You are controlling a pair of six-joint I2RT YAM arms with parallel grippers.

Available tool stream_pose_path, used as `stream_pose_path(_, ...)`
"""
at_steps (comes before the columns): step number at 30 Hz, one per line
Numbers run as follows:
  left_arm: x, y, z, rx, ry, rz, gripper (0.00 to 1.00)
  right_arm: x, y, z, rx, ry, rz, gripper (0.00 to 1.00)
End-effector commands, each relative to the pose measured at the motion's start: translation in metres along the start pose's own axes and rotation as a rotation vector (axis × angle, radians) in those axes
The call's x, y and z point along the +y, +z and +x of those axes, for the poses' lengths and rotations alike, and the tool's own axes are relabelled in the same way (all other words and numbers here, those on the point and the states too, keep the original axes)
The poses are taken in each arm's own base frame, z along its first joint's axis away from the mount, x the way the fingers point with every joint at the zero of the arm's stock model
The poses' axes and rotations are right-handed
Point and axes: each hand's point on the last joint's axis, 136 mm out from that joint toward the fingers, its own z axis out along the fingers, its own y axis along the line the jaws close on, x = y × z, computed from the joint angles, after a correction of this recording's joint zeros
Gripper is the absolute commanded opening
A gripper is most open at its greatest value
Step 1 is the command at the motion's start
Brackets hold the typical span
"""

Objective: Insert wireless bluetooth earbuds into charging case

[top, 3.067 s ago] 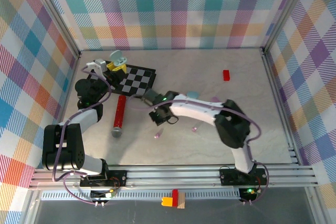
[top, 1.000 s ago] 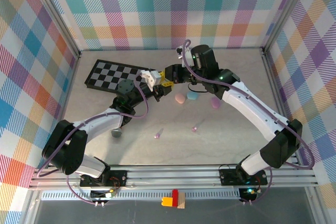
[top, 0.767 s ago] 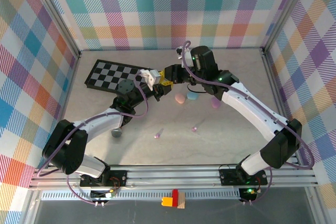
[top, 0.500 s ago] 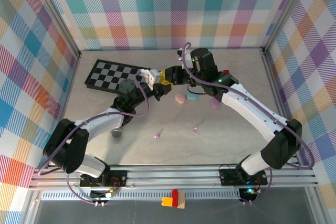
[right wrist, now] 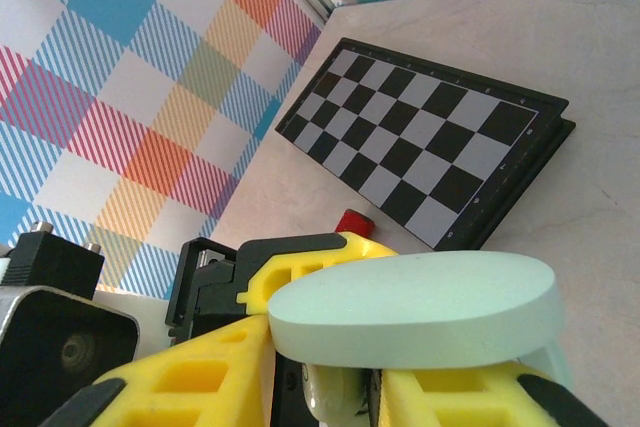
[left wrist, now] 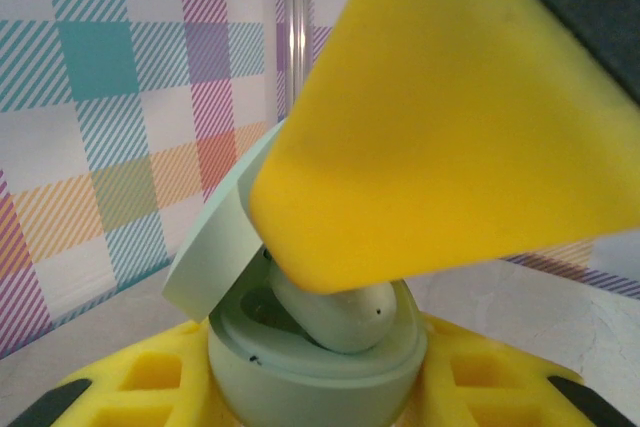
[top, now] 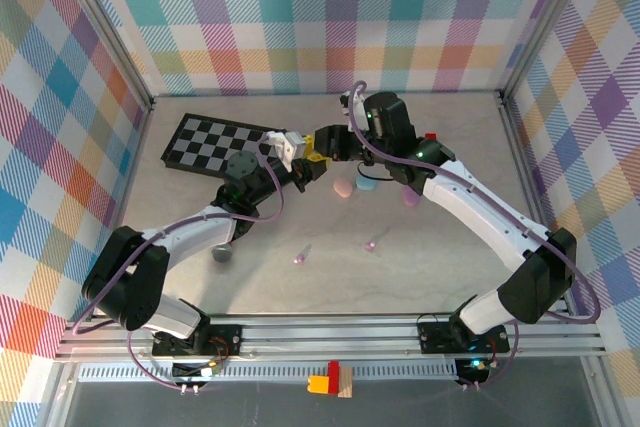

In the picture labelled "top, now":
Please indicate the pink earbud charging case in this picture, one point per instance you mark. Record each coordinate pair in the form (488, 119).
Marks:
(343, 189)

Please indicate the blue earbud charging case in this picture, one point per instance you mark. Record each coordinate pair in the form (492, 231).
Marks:
(366, 184)

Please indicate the purple earbud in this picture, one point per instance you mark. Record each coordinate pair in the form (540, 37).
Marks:
(299, 259)
(370, 245)

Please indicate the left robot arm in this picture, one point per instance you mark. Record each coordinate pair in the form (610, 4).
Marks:
(125, 292)

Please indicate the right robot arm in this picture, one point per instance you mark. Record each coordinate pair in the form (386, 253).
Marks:
(540, 282)

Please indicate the red toy brick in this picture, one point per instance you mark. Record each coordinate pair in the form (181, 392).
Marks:
(430, 136)

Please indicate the black white chessboard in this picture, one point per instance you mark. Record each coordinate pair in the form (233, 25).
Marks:
(200, 144)

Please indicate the red marker with grey cap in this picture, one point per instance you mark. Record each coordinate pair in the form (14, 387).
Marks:
(223, 253)

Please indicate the small black control board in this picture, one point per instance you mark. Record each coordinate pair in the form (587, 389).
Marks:
(190, 372)
(472, 372)

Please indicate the yellow red tan brick stack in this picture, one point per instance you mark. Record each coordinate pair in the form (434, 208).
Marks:
(334, 377)

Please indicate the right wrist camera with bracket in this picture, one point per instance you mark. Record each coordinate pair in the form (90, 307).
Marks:
(346, 104)

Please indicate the aluminium side rail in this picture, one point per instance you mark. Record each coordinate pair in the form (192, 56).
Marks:
(131, 172)
(525, 172)

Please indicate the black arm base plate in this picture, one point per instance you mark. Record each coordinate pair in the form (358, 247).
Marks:
(225, 339)
(435, 339)

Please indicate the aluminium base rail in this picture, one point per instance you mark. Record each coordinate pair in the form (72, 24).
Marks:
(325, 339)

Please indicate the aluminium frame post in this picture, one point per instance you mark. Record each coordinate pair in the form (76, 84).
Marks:
(542, 22)
(108, 22)

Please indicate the aluminium frame leg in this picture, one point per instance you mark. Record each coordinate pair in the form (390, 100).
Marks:
(602, 397)
(60, 397)

